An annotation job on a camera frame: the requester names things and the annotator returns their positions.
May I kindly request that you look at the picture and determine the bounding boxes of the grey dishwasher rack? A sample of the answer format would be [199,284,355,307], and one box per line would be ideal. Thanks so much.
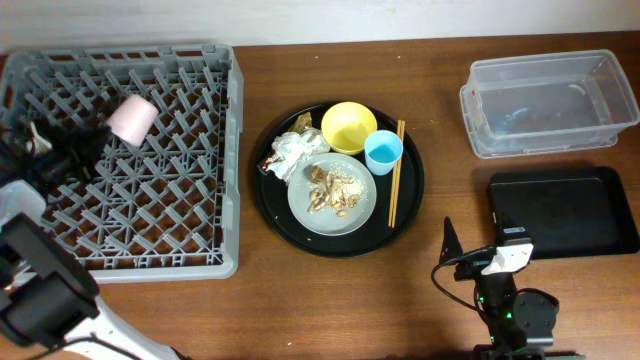
[1,44,244,283]

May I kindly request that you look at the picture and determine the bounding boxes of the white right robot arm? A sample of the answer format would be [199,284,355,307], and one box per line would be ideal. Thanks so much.
[431,215,583,360]

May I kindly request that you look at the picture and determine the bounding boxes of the wooden chopstick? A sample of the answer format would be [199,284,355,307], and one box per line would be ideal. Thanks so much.
[387,119,403,229]
[390,119,407,230]

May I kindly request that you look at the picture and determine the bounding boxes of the yellow plastic bowl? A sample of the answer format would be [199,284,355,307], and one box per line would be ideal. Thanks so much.
[321,102,378,155]

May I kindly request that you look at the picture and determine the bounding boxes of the blue plastic cup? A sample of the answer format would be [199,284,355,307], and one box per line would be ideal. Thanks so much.
[364,130,404,176]

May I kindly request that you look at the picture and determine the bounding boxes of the crumpled white tissue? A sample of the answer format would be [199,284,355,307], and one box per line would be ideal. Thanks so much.
[258,128,330,184]

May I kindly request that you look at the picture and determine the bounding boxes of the clear plastic bin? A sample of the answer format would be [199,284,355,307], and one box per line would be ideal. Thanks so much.
[459,49,639,159]

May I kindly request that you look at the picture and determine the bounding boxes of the pink plastic cup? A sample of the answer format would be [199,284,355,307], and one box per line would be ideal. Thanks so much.
[106,94,159,147]

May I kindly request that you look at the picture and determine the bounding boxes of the black rectangular bin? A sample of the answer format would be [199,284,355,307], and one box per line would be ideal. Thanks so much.
[487,167,639,260]

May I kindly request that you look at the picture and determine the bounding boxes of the grey plate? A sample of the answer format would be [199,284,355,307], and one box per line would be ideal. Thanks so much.
[287,152,377,236]

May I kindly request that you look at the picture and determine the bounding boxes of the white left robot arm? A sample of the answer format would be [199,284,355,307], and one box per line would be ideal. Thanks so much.
[1,124,181,359]

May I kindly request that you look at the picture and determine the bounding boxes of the food scraps on plate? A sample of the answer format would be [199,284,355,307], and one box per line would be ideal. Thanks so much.
[307,165,367,218]

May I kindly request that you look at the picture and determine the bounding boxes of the gold coffee sachet wrapper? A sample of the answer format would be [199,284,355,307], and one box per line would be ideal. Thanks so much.
[289,112,312,134]

